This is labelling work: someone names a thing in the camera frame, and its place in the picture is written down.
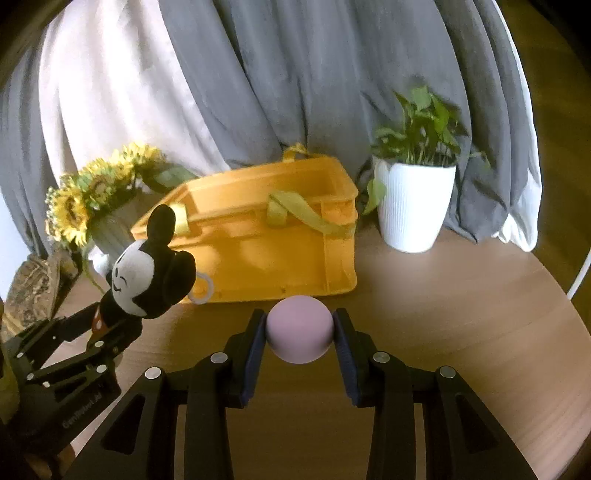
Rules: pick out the black mouse plush toy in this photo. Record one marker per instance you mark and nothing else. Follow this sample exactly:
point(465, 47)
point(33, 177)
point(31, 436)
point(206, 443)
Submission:
point(134, 272)

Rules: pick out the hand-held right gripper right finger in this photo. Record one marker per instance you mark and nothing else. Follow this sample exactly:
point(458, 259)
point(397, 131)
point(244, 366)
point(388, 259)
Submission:
point(347, 364)

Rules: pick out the pale beige curtain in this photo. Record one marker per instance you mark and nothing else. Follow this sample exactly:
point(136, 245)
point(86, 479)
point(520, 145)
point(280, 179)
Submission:
point(115, 101)

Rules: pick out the grey ribbed vase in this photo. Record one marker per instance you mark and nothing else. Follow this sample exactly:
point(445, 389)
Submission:
point(111, 230)

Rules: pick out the green leafy plant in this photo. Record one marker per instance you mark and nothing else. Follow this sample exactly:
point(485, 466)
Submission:
point(422, 124)

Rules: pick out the yellow plastic crate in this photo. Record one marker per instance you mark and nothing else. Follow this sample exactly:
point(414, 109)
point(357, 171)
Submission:
point(277, 263)

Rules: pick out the grey curtain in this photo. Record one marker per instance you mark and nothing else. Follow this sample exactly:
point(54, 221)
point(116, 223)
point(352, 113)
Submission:
point(304, 78)

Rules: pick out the white ribbed plant pot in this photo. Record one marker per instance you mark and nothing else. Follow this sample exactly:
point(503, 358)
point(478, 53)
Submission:
point(413, 207)

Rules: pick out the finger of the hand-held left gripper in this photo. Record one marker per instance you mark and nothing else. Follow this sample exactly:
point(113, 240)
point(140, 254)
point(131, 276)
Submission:
point(99, 350)
point(60, 330)

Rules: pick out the sunflower bouquet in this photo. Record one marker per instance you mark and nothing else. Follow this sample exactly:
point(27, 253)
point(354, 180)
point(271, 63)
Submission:
point(87, 194)

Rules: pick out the pink soft ball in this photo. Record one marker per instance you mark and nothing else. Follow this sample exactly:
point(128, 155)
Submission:
point(300, 330)

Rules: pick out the person's left hand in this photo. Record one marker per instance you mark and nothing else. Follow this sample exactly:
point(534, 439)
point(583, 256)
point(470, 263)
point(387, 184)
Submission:
point(51, 461)

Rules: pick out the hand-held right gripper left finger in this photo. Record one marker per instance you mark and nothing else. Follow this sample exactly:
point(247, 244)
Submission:
point(255, 364)

